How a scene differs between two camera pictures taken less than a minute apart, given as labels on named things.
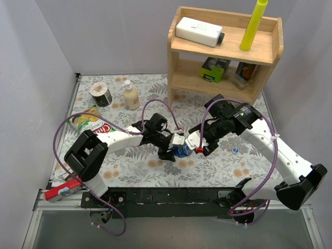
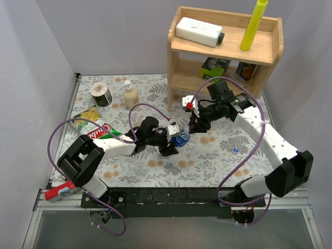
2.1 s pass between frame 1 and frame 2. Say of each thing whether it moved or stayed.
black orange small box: stayed
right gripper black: moved
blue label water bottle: moved
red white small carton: stayed
